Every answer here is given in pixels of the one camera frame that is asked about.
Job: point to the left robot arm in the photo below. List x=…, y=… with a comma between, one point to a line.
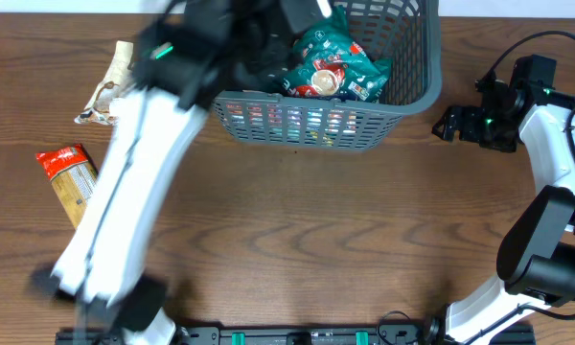
x=182, y=63

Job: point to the grey plastic basket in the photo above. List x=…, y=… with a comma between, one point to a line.
x=407, y=33

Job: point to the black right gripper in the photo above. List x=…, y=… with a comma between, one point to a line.
x=460, y=124

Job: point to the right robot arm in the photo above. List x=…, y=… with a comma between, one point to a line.
x=535, y=263

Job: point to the Kleenex tissue multipack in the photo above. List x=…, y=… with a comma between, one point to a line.
x=291, y=125

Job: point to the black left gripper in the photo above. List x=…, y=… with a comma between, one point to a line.
x=266, y=53

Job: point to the green Nescafe 3-in-1 bag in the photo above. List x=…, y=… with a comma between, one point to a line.
x=334, y=66

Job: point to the orange spaghetti packet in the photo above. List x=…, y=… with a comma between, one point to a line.
x=72, y=176

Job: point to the black mounting rail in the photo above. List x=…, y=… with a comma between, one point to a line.
x=401, y=333

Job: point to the beige brown snack pouch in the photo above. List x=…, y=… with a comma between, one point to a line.
x=115, y=83

